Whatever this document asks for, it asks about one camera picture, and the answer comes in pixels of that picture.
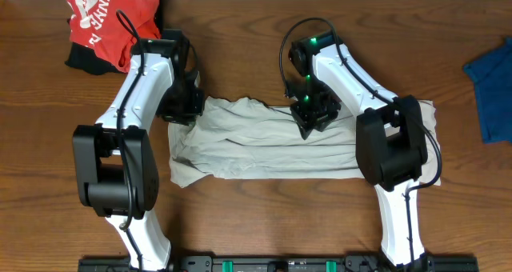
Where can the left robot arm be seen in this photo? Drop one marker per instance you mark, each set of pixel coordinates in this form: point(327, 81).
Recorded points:
point(116, 171)

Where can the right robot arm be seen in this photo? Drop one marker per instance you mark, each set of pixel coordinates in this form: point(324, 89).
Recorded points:
point(390, 145)

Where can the red printed t-shirt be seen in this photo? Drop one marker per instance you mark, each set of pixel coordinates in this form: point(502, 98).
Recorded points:
point(108, 28)

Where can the beige t-shirt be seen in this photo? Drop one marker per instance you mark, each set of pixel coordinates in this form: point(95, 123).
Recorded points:
point(248, 140)

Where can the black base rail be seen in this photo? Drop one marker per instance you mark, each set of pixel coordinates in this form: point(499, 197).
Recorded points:
point(350, 263)

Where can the black folded garment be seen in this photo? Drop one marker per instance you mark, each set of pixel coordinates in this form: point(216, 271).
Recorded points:
point(80, 60)

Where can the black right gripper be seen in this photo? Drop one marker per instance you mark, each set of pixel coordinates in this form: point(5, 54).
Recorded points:
point(306, 122)

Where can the blue t-shirt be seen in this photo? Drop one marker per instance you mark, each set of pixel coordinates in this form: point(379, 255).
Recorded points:
point(490, 74)

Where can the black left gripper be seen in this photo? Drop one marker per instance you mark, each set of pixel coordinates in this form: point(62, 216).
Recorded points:
point(190, 114)

